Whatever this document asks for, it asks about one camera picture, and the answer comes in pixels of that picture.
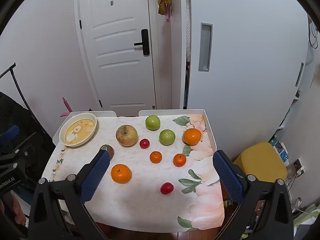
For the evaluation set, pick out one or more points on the pink plastic tool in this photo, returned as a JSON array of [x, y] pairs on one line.
[[67, 107]]

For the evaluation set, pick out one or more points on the cream bear print bowl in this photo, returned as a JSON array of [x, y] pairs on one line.
[[77, 130]]

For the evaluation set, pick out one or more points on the floral tablecloth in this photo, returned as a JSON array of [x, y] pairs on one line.
[[145, 205]]

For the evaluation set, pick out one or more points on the brown kiwi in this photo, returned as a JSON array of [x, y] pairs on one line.
[[110, 151]]

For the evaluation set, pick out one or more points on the green apple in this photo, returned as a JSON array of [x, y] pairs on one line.
[[167, 137], [152, 122]]

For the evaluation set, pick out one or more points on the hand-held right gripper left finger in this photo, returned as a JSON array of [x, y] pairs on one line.
[[96, 175]]

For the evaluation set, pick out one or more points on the wall power outlet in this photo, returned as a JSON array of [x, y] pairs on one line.
[[299, 166]]

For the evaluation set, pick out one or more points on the orange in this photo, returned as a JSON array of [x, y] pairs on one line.
[[192, 136], [121, 173]]

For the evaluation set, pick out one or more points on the yellow apple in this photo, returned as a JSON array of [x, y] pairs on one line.
[[126, 135]]

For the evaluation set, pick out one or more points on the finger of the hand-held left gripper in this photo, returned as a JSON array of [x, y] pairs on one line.
[[22, 152], [10, 132]]

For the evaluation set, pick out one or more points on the red tomato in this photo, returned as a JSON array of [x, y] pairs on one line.
[[166, 188], [144, 143]]

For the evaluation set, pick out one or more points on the yellow stool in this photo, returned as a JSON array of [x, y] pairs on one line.
[[260, 162]]

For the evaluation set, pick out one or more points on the blue printed box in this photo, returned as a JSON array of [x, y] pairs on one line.
[[280, 150]]

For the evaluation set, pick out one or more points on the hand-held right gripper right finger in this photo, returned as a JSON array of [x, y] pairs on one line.
[[228, 177]]

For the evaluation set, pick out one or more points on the white panel door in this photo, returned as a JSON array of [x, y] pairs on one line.
[[117, 75]]

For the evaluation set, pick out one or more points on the black metal rack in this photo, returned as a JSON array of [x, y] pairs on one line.
[[18, 87]]

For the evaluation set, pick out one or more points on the small tangerine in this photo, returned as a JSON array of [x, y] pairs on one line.
[[155, 157], [179, 160]]

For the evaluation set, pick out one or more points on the yellow hanging cloth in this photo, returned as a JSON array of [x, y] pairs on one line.
[[163, 2]]

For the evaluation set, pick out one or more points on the person's left hand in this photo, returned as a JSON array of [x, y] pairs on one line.
[[17, 210]]

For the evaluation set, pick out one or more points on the white sliding door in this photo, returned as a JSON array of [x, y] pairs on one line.
[[250, 55]]

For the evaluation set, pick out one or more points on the white rimmed table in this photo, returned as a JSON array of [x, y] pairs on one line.
[[209, 130]]

